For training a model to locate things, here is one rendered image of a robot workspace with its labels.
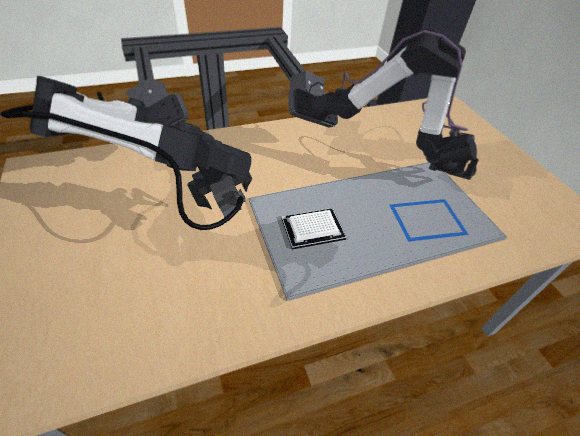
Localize blue tape outline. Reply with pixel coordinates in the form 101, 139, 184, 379
390, 199, 469, 242

